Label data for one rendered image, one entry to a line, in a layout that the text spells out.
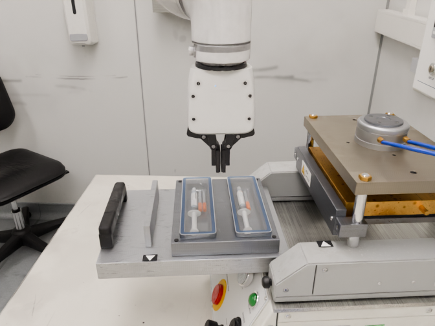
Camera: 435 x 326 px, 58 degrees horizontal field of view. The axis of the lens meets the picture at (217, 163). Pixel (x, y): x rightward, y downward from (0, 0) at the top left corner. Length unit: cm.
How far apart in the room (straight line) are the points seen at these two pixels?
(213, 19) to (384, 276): 42
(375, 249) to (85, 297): 58
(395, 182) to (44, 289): 73
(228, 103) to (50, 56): 173
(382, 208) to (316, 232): 17
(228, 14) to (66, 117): 184
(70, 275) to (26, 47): 153
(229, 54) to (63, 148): 192
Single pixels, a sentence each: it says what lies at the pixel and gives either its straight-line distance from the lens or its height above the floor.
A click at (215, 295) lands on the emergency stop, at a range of 80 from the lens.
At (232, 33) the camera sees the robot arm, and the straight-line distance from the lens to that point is 54.
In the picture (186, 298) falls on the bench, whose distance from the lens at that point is 86.
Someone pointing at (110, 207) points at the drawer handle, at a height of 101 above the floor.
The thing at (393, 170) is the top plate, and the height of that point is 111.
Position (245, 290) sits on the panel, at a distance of 70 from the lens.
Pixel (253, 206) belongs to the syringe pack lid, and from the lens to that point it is 66.
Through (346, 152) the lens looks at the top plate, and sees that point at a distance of 63.
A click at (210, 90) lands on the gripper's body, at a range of 57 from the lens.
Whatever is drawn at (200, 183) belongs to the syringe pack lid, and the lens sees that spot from 73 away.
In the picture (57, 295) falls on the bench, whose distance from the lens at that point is 93.
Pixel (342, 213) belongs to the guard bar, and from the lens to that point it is 59.
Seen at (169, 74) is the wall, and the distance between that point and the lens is 208.
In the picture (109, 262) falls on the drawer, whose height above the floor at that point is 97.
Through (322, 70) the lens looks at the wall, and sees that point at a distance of 210.
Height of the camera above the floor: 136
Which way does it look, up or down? 26 degrees down
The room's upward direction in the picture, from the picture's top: straight up
